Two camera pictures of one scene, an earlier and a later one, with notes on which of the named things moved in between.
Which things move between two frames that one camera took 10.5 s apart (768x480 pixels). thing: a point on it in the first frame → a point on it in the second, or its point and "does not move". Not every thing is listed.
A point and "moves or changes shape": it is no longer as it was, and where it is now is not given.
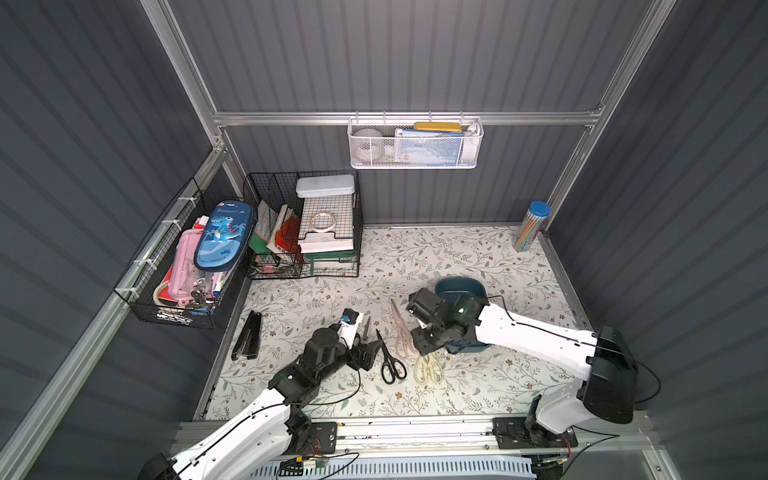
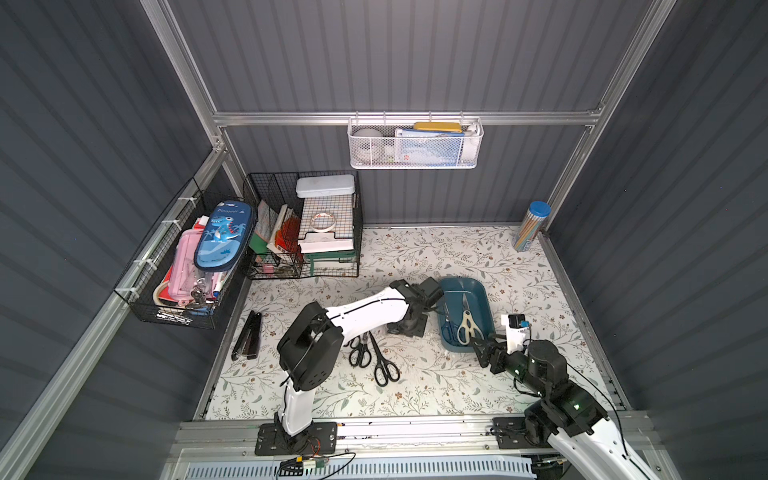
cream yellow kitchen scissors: x=428 y=368 moves or changes shape
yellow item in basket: x=452 y=127 does not move
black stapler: x=249 y=343 does not move
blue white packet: x=427 y=148 does not move
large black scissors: x=392 y=368 moves or changes shape
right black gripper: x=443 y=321 → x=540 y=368
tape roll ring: x=323 y=222 does not move
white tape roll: x=368 y=146 does not move
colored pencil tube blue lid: x=531 y=224 does not move
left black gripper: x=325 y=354 → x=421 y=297
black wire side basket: x=183 y=275 does not move
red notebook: x=287 y=237 does not move
